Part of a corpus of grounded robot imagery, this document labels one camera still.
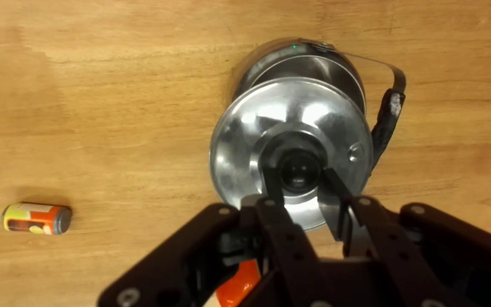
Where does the silver pot with black handle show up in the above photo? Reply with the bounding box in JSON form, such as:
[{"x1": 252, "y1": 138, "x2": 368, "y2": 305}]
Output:
[{"x1": 230, "y1": 36, "x2": 409, "y2": 172}]

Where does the small orange yellow can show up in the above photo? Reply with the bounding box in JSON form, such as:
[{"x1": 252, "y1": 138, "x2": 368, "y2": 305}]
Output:
[{"x1": 2, "y1": 201, "x2": 75, "y2": 237}]

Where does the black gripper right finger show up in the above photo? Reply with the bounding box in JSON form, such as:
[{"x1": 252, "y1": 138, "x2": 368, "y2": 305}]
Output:
[{"x1": 317, "y1": 167, "x2": 491, "y2": 307}]

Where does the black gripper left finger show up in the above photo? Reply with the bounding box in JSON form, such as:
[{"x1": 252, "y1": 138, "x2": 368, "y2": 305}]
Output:
[{"x1": 97, "y1": 169, "x2": 327, "y2": 307}]

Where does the silver pot lid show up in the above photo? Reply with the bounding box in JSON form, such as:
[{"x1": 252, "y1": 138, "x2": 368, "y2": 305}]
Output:
[{"x1": 208, "y1": 77, "x2": 375, "y2": 232}]

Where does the red orange apple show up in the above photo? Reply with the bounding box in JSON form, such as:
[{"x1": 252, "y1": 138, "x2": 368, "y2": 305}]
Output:
[{"x1": 213, "y1": 257, "x2": 262, "y2": 307}]

